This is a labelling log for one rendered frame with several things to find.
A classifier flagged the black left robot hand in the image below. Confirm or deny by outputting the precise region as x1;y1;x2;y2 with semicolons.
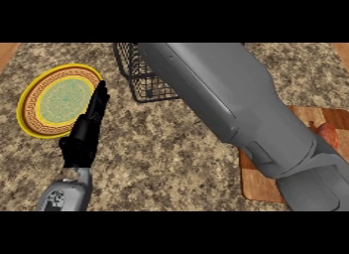
58;79;111;169

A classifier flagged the red tomato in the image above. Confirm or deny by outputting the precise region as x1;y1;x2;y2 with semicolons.
307;121;341;150

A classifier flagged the brown wooden cutting board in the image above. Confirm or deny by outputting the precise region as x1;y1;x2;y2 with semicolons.
238;105;349;204

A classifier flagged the yellow patterned plate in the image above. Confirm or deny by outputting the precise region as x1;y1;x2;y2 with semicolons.
16;63;104;140

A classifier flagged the black wire tiered basket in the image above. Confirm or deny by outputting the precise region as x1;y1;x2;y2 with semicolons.
111;43;182;104

